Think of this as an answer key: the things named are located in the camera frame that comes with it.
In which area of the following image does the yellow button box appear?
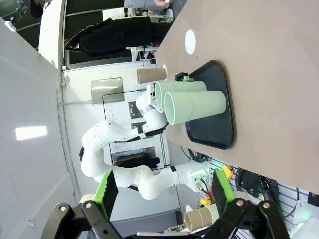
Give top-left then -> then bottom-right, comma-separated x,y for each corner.
200,191 -> 215,208

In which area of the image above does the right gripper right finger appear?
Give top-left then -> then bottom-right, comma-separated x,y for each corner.
202,168 -> 290,239

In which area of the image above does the spare pale green cup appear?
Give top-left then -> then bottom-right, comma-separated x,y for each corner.
199,203 -> 221,226

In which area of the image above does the spare brown cup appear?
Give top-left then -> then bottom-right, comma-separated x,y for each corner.
183,208 -> 209,231

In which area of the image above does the brown plastic cup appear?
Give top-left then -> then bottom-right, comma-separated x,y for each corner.
136,68 -> 167,83

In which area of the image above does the white scalloped paper coaster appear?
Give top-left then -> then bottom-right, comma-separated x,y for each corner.
184,29 -> 197,55

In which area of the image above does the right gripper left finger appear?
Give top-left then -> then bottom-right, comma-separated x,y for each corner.
41,170 -> 123,239

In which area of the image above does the yellow plug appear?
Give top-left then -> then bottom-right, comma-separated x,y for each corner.
222,165 -> 235,178

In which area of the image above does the man in black tee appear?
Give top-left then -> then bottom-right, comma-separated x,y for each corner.
64,16 -> 173,58

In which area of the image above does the black plastic tray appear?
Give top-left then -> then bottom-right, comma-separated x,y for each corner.
174,59 -> 235,150

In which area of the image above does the rectangular ceiling light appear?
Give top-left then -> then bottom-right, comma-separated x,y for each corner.
14,125 -> 48,141

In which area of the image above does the black power adapter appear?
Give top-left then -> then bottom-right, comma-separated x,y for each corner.
239,171 -> 263,199

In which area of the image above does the pale green plastic cup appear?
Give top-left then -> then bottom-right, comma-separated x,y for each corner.
155,81 -> 208,113
163,91 -> 227,125

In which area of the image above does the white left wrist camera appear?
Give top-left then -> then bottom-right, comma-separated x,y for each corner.
146,84 -> 157,107

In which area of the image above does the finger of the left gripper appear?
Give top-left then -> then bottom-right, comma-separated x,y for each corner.
174,72 -> 195,83

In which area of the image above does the grey metal wall plate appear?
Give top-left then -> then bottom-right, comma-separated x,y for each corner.
90,77 -> 125,107

